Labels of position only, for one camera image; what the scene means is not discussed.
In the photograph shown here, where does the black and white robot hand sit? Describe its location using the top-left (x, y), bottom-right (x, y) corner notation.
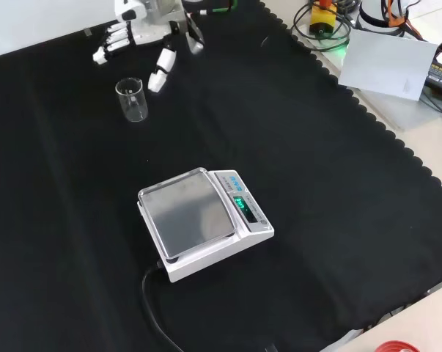
top-left (92, 0), bottom-right (206, 94)

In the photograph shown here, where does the clear glass beaker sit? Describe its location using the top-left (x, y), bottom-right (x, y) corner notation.
top-left (114, 77), bottom-right (149, 123)

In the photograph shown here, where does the yellow stop button box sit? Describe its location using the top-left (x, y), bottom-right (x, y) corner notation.
top-left (308, 0), bottom-right (338, 40)

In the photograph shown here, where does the white electronic balance steel pan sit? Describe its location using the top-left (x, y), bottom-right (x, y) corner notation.
top-left (136, 167), bottom-right (276, 284)

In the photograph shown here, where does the black bench cloth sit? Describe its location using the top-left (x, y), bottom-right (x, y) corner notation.
top-left (0, 0), bottom-right (442, 352)

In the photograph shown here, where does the pale board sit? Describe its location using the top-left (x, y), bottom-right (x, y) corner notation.
top-left (337, 29), bottom-right (440, 101)

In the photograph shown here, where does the red round object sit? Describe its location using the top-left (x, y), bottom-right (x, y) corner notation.
top-left (373, 340), bottom-right (421, 352)

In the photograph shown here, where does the black looped cable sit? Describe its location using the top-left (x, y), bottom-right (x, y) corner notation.
top-left (292, 0), bottom-right (357, 42)

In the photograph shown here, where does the black balance power cable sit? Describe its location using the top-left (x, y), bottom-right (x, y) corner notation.
top-left (141, 259), bottom-right (185, 352)

